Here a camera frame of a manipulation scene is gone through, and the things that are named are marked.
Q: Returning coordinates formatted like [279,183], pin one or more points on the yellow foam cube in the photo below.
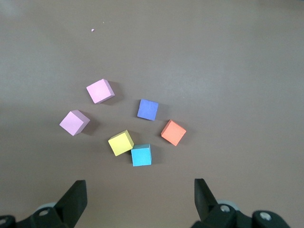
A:
[120,143]

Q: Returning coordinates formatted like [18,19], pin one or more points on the purple foam cube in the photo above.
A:
[147,109]

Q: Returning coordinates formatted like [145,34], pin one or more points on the cyan foam cube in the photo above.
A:
[141,155]

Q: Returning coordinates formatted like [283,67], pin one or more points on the orange foam cube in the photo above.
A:
[173,132]

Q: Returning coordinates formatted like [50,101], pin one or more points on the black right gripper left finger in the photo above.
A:
[69,209]

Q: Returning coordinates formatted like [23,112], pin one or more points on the light pink foam cube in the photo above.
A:
[73,123]
[99,91]

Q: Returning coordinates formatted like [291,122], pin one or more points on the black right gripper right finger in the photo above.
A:
[209,211]

